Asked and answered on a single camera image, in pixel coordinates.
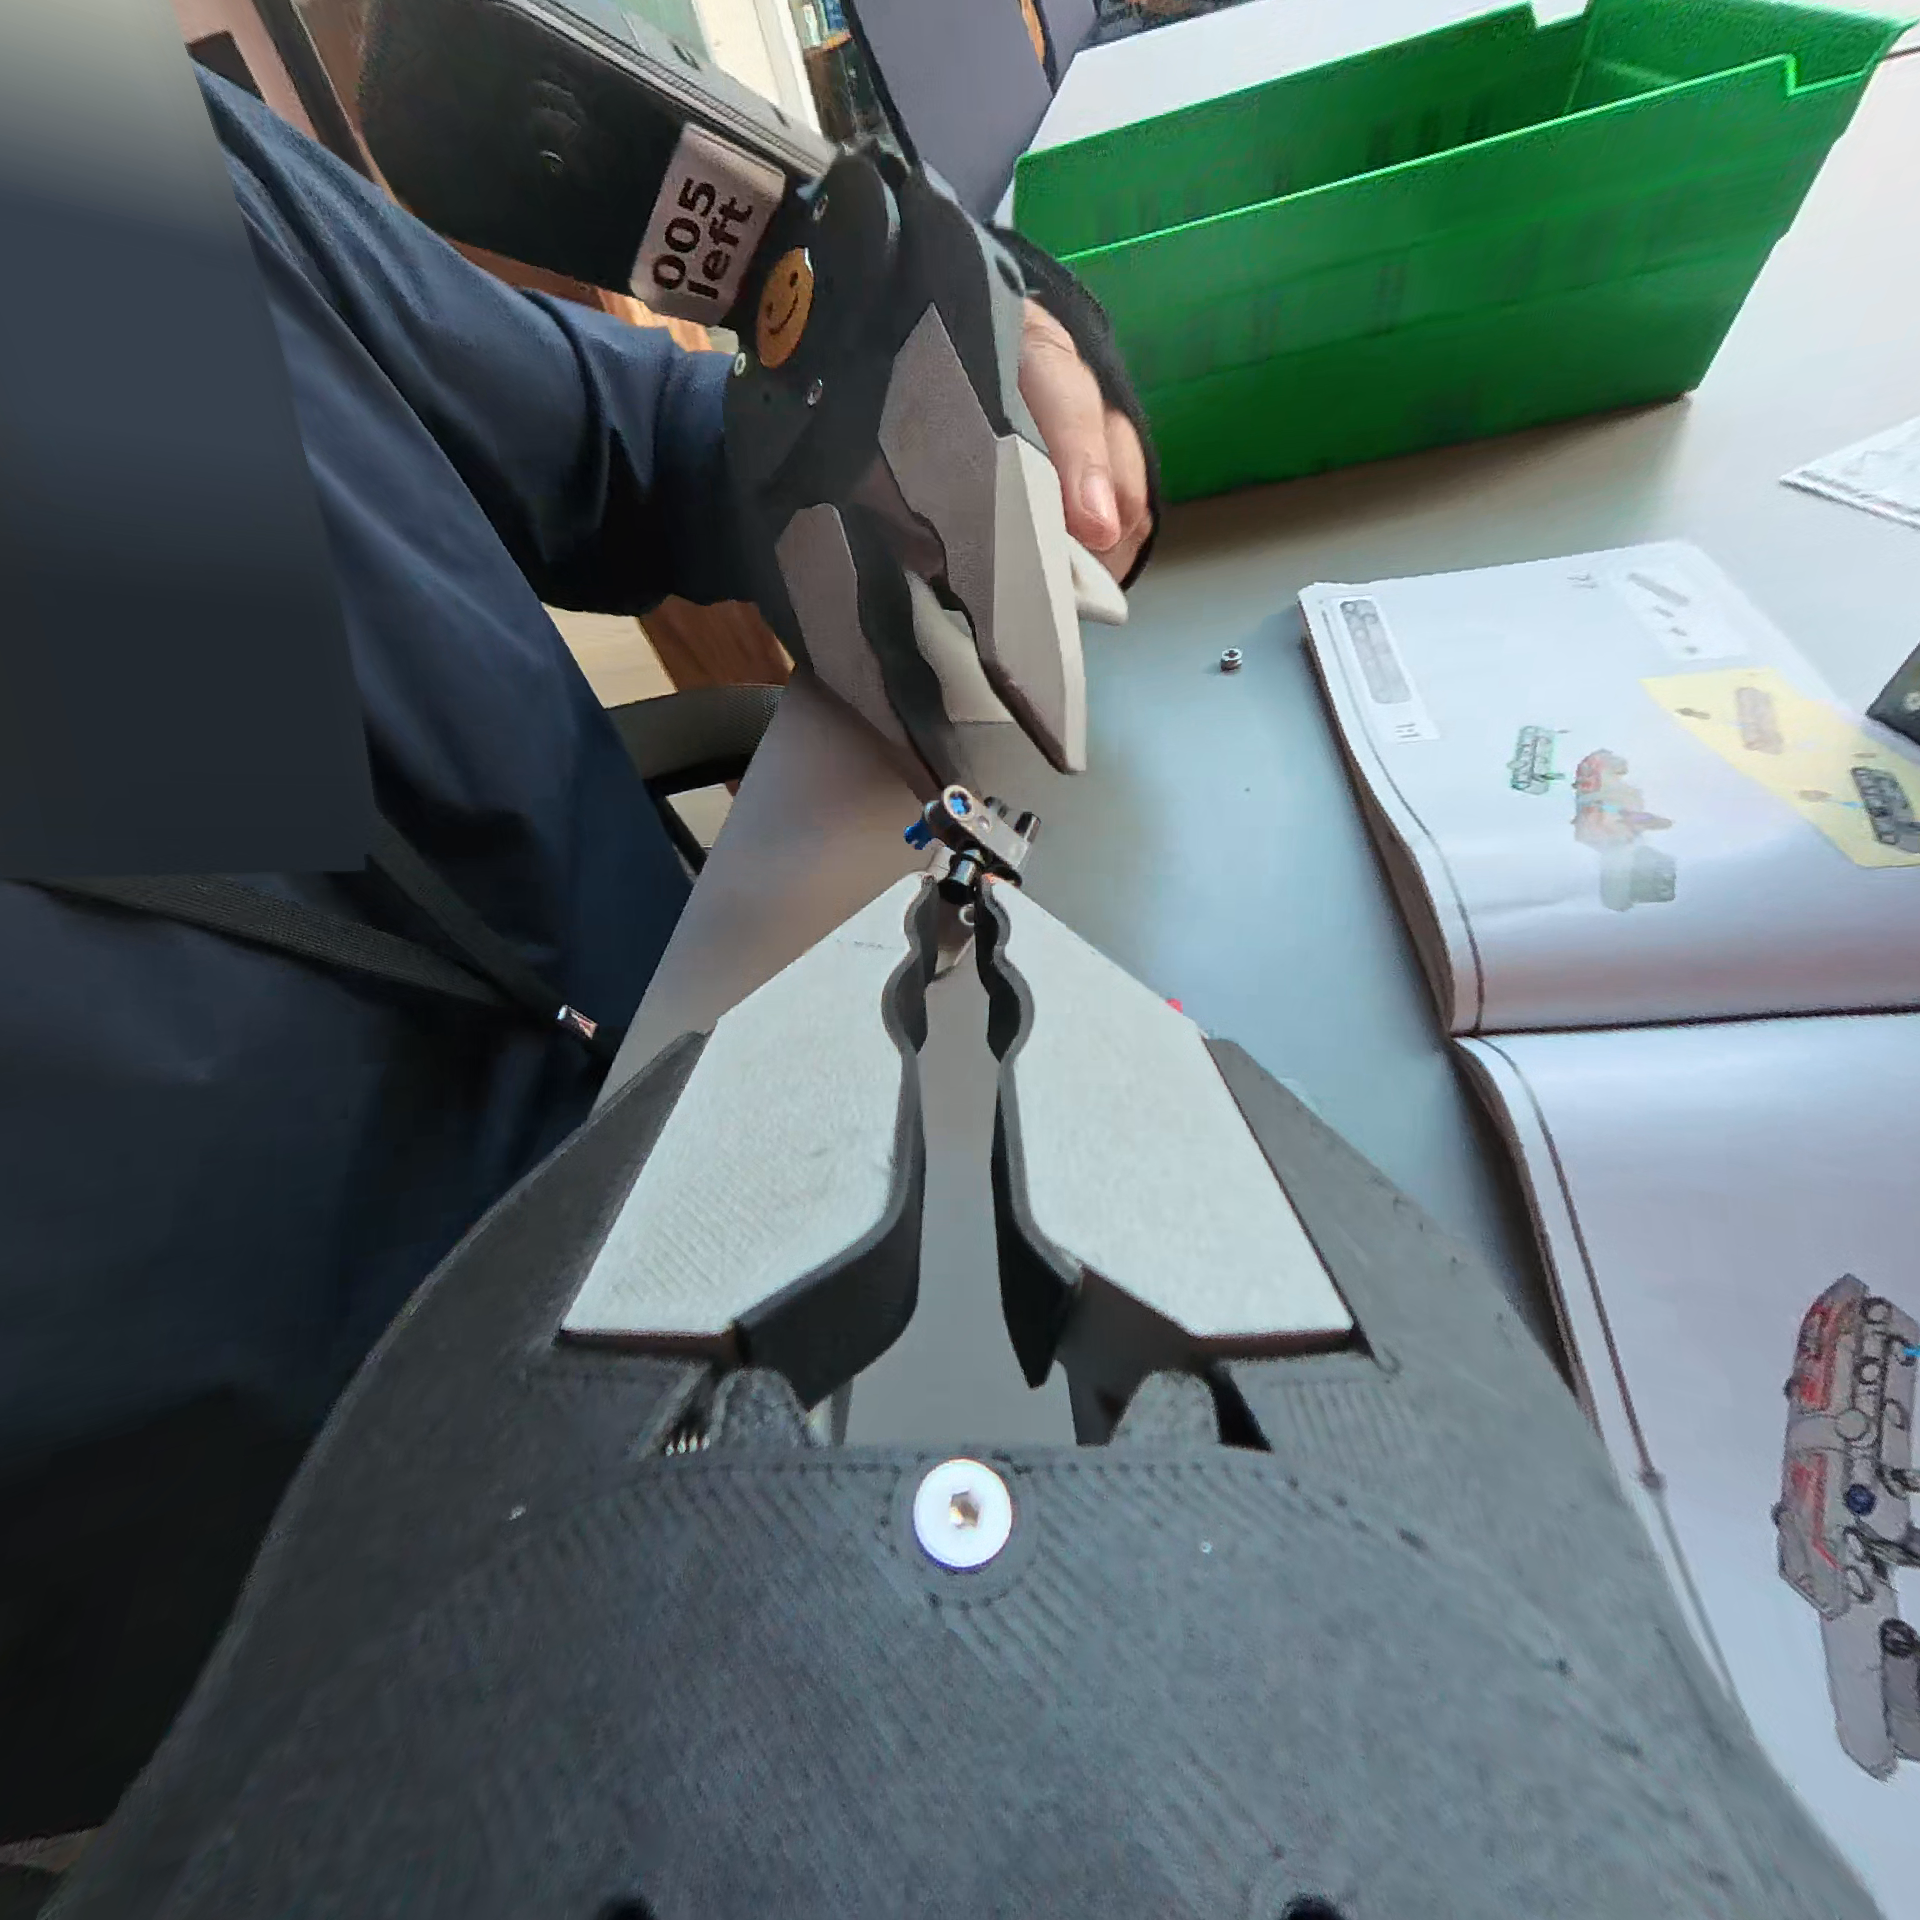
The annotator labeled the black strap with clip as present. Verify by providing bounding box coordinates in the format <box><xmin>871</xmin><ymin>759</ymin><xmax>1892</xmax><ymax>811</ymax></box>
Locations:
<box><xmin>28</xmin><ymin>816</ymin><xmax>606</xmax><ymax>1051</ymax></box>

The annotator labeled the person's left forearm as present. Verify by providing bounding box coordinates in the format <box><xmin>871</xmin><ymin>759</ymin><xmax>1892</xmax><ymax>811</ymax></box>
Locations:
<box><xmin>195</xmin><ymin>65</ymin><xmax>752</xmax><ymax>616</ymax></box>

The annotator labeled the open lego instruction booklet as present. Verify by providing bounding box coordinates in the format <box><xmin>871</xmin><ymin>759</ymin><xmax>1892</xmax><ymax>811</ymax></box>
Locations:
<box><xmin>1298</xmin><ymin>539</ymin><xmax>1920</xmax><ymax>1920</ymax></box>

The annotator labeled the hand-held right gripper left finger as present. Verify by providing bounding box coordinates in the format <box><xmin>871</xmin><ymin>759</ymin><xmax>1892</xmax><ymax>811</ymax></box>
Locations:
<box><xmin>556</xmin><ymin>873</ymin><xmax>944</xmax><ymax>1412</ymax></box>

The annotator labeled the white printed sheet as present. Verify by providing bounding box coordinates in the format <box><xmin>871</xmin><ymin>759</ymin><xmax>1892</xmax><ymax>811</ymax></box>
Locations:
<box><xmin>1784</xmin><ymin>418</ymin><xmax>1920</xmax><ymax>531</ymax></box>

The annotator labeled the person's left hand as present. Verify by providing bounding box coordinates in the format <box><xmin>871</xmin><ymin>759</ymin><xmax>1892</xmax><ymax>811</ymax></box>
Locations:
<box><xmin>1022</xmin><ymin>306</ymin><xmax>1156</xmax><ymax>556</ymax></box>

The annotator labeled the green plastic bin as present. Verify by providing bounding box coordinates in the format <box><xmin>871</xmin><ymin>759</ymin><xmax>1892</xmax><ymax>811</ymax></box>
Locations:
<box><xmin>1012</xmin><ymin>0</ymin><xmax>1920</xmax><ymax>503</ymax></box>

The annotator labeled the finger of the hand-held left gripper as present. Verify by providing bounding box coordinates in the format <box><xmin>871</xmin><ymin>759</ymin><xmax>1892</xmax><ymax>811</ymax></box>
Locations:
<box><xmin>882</xmin><ymin>303</ymin><xmax>1092</xmax><ymax>776</ymax></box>
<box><xmin>769</xmin><ymin>499</ymin><xmax>969</xmax><ymax>786</ymax></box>

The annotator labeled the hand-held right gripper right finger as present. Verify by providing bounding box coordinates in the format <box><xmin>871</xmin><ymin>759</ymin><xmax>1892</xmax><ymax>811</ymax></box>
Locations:
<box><xmin>966</xmin><ymin>878</ymin><xmax>1364</xmax><ymax>1446</ymax></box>

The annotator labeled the small black pin assembly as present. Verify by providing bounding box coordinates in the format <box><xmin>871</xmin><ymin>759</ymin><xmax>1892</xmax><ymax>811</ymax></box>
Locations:
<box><xmin>902</xmin><ymin>786</ymin><xmax>1041</xmax><ymax>976</ymax></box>

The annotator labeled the black office chair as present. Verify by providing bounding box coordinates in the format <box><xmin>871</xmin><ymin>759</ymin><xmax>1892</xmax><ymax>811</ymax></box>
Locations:
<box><xmin>606</xmin><ymin>683</ymin><xmax>788</xmax><ymax>872</ymax></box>

